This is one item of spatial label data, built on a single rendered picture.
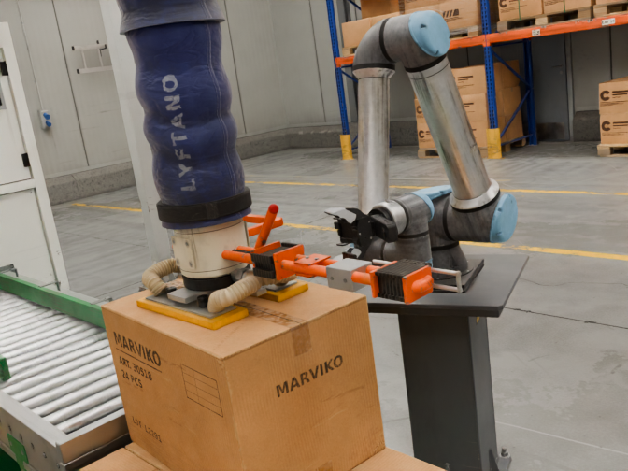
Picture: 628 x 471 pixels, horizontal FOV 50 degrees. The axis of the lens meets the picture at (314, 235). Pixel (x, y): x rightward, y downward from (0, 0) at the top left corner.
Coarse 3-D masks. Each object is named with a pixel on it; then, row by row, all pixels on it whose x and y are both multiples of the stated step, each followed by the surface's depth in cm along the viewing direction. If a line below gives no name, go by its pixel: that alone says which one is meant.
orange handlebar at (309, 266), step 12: (252, 216) 194; (264, 216) 191; (252, 228) 179; (228, 252) 157; (240, 252) 155; (288, 264) 142; (300, 264) 139; (312, 264) 137; (324, 264) 139; (300, 276) 139; (312, 276) 137; (324, 276) 134; (360, 276) 127; (420, 288) 118
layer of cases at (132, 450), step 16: (128, 448) 184; (96, 464) 178; (112, 464) 177; (128, 464) 176; (144, 464) 174; (160, 464) 173; (368, 464) 161; (384, 464) 160; (400, 464) 159; (416, 464) 158; (432, 464) 157
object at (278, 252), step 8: (264, 248) 150; (272, 248) 151; (280, 248) 151; (288, 248) 150; (296, 248) 146; (256, 256) 146; (264, 256) 143; (272, 256) 145; (280, 256) 143; (288, 256) 145; (256, 264) 148; (264, 264) 146; (272, 264) 144; (256, 272) 147; (264, 272) 145; (272, 272) 143; (280, 272) 144; (288, 272) 145; (296, 272) 147
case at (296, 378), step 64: (128, 320) 166; (256, 320) 151; (320, 320) 148; (128, 384) 178; (192, 384) 147; (256, 384) 139; (320, 384) 150; (192, 448) 156; (256, 448) 140; (320, 448) 152; (384, 448) 166
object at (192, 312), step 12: (168, 288) 167; (144, 300) 170; (156, 300) 167; (168, 300) 166; (204, 300) 156; (168, 312) 161; (180, 312) 157; (192, 312) 156; (204, 312) 153; (228, 312) 153; (240, 312) 153; (204, 324) 150; (216, 324) 148
